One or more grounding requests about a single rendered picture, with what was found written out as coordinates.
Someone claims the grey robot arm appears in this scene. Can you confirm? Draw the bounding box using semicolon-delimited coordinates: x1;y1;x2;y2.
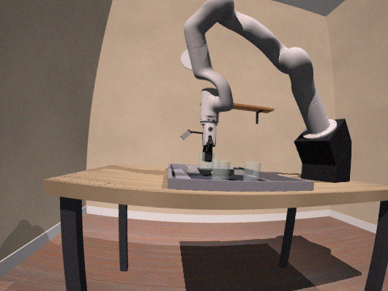
184;0;337;140

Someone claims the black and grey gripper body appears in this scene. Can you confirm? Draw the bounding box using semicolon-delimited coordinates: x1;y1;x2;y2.
201;123;217;147

